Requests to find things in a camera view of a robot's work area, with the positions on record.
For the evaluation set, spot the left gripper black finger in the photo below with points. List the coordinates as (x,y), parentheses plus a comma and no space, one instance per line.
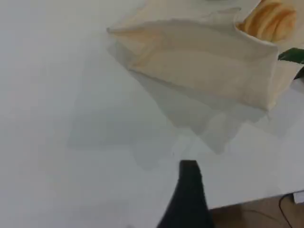
(190,202)

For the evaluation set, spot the long ridged golden bread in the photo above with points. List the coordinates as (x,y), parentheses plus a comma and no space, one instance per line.
(270,21)

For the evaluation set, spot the white object on floor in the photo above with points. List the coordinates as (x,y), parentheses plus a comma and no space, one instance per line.
(299,197)

